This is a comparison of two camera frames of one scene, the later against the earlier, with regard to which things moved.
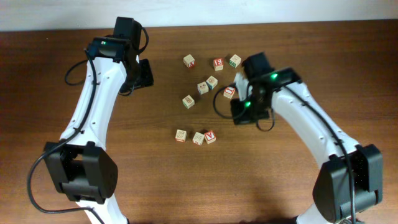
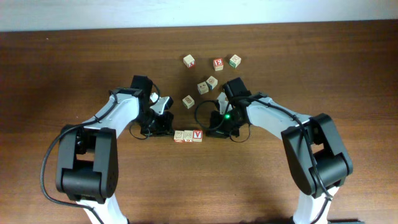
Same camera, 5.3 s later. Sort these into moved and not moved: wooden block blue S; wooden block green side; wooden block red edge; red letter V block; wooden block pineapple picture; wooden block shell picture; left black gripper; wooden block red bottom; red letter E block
Moved: wooden block red edge; left black gripper; red letter V block
Not moved: red letter E block; wooden block pineapple picture; wooden block blue S; wooden block green side; wooden block red bottom; wooden block shell picture
